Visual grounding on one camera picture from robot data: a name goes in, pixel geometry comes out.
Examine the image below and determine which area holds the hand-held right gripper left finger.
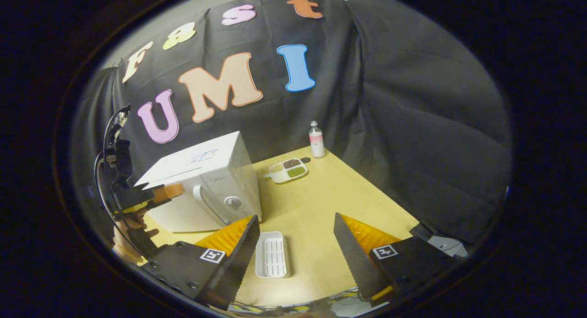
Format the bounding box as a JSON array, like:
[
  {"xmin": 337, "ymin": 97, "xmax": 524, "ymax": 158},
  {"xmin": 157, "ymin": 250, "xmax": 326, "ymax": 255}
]
[{"xmin": 141, "ymin": 214, "xmax": 261, "ymax": 311}]

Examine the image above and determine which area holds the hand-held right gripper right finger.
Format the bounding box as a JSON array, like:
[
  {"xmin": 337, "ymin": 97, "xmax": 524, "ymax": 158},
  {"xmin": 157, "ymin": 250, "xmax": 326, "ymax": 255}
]
[{"xmin": 333, "ymin": 212, "xmax": 460, "ymax": 302}]

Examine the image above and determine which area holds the white microwave oven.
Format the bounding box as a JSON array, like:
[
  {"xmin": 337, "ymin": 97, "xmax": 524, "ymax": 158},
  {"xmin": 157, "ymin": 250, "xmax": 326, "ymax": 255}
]
[{"xmin": 134, "ymin": 131, "xmax": 263, "ymax": 233}]

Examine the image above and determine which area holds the white rectangular tray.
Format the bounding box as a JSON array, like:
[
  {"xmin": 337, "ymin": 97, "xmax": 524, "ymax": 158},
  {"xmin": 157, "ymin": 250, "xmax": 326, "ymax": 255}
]
[{"xmin": 255, "ymin": 231, "xmax": 291, "ymax": 279}]

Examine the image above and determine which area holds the divided dish with grains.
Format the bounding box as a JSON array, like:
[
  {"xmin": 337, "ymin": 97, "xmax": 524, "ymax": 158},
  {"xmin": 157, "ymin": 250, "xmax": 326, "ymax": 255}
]
[{"xmin": 263, "ymin": 158, "xmax": 309, "ymax": 184}]

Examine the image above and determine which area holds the small pink label bottle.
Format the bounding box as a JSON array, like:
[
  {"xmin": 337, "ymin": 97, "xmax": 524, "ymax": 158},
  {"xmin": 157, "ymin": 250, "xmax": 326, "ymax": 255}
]
[{"xmin": 309, "ymin": 121, "xmax": 326, "ymax": 159}]

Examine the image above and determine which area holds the black backdrop cloth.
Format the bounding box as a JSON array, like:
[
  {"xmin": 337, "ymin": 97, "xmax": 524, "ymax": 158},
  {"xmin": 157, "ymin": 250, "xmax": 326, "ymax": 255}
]
[{"xmin": 73, "ymin": 0, "xmax": 512, "ymax": 245}]

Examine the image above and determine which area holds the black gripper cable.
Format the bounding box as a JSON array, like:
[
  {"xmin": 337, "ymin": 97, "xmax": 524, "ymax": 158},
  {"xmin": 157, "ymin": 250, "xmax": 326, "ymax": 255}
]
[{"xmin": 94, "ymin": 105, "xmax": 152, "ymax": 259}]

